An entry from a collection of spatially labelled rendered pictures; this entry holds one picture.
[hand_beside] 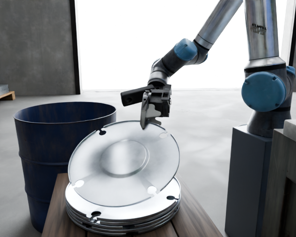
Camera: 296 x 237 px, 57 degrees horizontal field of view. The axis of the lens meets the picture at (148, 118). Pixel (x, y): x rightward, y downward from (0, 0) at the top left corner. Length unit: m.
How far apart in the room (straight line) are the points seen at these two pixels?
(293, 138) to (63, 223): 0.51
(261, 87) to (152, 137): 0.33
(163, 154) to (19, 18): 4.42
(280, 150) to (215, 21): 0.69
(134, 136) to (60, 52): 4.07
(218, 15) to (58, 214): 0.80
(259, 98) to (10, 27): 4.49
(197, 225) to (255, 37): 0.53
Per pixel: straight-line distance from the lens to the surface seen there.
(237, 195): 1.12
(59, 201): 0.78
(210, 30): 1.04
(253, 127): 1.00
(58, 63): 4.78
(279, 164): 0.43
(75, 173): 0.73
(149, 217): 0.62
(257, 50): 0.85
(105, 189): 0.67
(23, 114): 1.31
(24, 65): 4.93
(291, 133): 0.39
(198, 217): 0.69
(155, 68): 0.99
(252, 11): 0.86
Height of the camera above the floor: 0.73
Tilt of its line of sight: 14 degrees down
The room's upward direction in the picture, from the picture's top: straight up
